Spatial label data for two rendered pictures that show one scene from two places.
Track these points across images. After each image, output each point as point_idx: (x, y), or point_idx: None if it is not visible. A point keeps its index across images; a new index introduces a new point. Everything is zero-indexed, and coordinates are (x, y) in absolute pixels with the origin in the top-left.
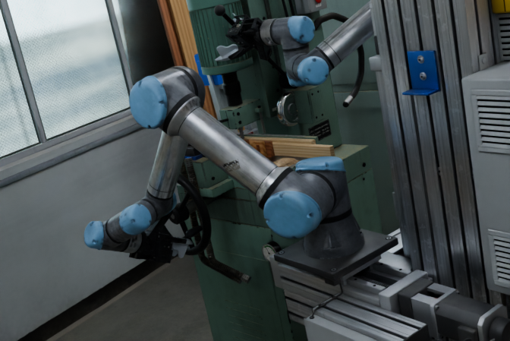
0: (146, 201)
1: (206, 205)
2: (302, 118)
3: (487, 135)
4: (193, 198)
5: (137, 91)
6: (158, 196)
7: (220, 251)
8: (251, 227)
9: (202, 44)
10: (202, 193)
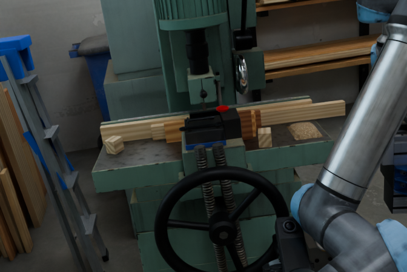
0: (354, 212)
1: (190, 209)
2: (251, 84)
3: None
4: (273, 197)
5: None
6: (360, 198)
7: (205, 263)
8: (271, 217)
9: None
10: (235, 189)
